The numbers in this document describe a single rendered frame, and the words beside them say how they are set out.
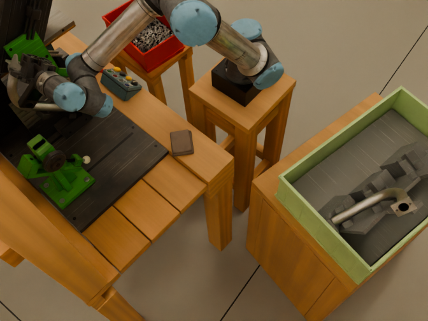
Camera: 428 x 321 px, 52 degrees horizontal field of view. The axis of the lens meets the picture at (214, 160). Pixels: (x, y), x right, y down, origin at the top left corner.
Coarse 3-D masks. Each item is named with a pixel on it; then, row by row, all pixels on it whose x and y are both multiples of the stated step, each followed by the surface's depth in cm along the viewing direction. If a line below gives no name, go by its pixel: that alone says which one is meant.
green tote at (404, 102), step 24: (408, 96) 164; (360, 120) 160; (408, 120) 171; (336, 144) 162; (312, 168) 164; (288, 192) 150; (312, 216) 144; (336, 240) 140; (408, 240) 147; (360, 264) 134
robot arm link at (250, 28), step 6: (246, 18) 156; (234, 24) 155; (240, 24) 155; (246, 24) 154; (252, 24) 154; (258, 24) 154; (240, 30) 153; (246, 30) 153; (252, 30) 152; (258, 30) 152; (246, 36) 151; (252, 36) 151; (258, 36) 152; (252, 42) 151
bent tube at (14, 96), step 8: (8, 80) 142; (16, 80) 142; (8, 88) 142; (16, 88) 144; (8, 96) 144; (16, 96) 145; (16, 104) 146; (40, 104) 153; (48, 104) 155; (56, 104) 157
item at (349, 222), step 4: (364, 192) 140; (368, 192) 138; (372, 192) 137; (368, 196) 138; (376, 204) 136; (380, 204) 137; (336, 208) 143; (340, 208) 141; (344, 208) 141; (372, 208) 136; (376, 208) 135; (380, 208) 135; (336, 212) 142; (376, 212) 136; (348, 220) 139; (352, 220) 141; (344, 224) 139; (348, 224) 139; (352, 224) 139
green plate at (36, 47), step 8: (16, 40) 140; (24, 40) 142; (32, 40) 144; (40, 40) 146; (8, 48) 139; (16, 48) 141; (24, 48) 143; (32, 48) 145; (40, 48) 147; (40, 56) 148; (48, 56) 150; (56, 64) 154; (56, 72) 155
